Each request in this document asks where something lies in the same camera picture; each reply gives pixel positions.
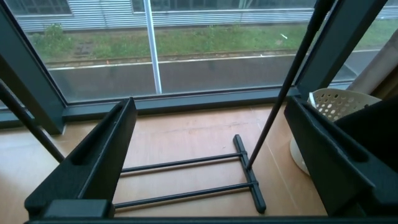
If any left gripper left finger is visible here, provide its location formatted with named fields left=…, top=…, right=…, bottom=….
left=24, top=96, right=138, bottom=218

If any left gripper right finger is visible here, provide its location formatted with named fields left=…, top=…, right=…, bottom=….
left=283, top=95, right=398, bottom=217

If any white laundry basket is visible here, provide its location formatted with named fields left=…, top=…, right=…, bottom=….
left=289, top=88, right=382, bottom=177

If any black clothes rack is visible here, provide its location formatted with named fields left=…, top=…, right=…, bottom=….
left=0, top=0, right=336, bottom=215

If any beige curtain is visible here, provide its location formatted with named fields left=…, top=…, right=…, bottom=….
left=346, top=30, right=398, bottom=100

